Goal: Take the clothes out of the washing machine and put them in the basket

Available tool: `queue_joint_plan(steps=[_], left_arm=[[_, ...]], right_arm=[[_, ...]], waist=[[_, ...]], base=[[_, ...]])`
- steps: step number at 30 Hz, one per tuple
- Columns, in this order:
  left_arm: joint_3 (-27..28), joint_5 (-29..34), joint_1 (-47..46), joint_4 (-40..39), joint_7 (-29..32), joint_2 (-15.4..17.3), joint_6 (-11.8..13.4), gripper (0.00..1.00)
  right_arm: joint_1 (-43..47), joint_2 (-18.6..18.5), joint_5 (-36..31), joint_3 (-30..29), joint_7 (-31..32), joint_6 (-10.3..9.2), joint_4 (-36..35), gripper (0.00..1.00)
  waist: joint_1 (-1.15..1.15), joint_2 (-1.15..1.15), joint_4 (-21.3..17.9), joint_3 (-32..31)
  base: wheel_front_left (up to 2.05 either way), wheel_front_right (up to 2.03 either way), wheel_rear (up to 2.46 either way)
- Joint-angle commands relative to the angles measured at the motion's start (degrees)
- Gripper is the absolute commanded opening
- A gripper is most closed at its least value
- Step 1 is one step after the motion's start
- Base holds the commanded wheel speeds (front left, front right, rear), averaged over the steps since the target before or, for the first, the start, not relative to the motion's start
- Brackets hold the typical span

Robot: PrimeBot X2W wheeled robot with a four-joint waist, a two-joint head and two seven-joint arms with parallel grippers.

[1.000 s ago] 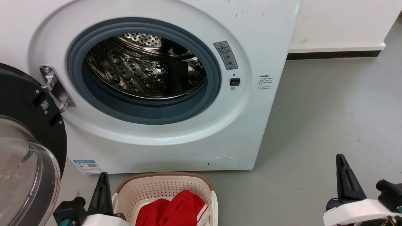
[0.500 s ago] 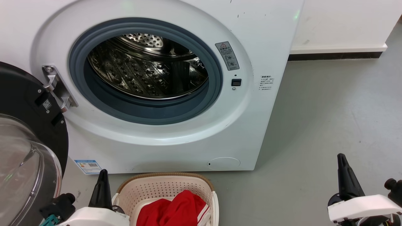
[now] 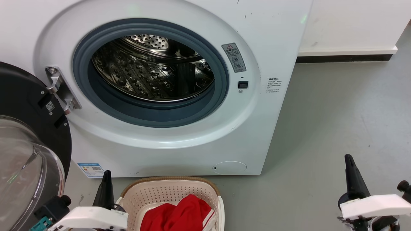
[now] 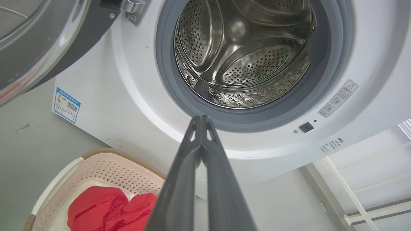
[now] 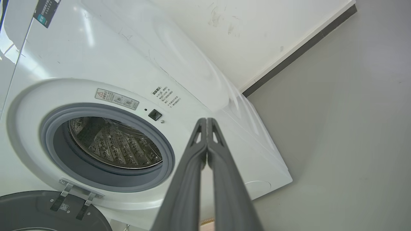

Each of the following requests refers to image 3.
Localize cream plastic laundry basket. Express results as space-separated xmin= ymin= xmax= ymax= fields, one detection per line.
xmin=116 ymin=176 xmax=225 ymax=231

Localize round white filter cover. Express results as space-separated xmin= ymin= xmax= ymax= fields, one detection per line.
xmin=213 ymin=161 xmax=248 ymax=175

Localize white front-load washing machine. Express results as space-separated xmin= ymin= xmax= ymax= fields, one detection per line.
xmin=0 ymin=0 xmax=314 ymax=179

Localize black baseboard strip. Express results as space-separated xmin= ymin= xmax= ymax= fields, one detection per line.
xmin=295 ymin=54 xmax=394 ymax=64

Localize red garment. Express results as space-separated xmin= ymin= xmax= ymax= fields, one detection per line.
xmin=140 ymin=194 xmax=216 ymax=231

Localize grey rubber door gasket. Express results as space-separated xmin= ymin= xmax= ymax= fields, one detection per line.
xmin=72 ymin=18 xmax=230 ymax=128

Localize stainless steel washing machine drum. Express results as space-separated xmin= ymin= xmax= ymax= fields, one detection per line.
xmin=92 ymin=34 xmax=215 ymax=103

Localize white wall ledge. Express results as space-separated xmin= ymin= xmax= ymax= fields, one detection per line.
xmin=298 ymin=46 xmax=398 ymax=57

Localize small printed text sticker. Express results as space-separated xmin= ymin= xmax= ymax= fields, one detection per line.
xmin=266 ymin=77 xmax=283 ymax=94

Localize silver metal door hinge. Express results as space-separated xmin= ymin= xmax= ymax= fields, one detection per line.
xmin=45 ymin=66 xmax=82 ymax=115

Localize blue white energy label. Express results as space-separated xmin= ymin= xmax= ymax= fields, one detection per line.
xmin=77 ymin=163 xmax=105 ymax=179

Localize black washer door with glass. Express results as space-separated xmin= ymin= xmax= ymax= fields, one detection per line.
xmin=0 ymin=62 xmax=73 ymax=231

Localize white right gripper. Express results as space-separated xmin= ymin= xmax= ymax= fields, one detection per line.
xmin=337 ymin=154 xmax=411 ymax=231

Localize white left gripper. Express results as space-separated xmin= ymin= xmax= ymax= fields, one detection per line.
xmin=48 ymin=170 xmax=129 ymax=231

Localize grey warning sticker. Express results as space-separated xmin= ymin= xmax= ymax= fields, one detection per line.
xmin=222 ymin=43 xmax=247 ymax=73

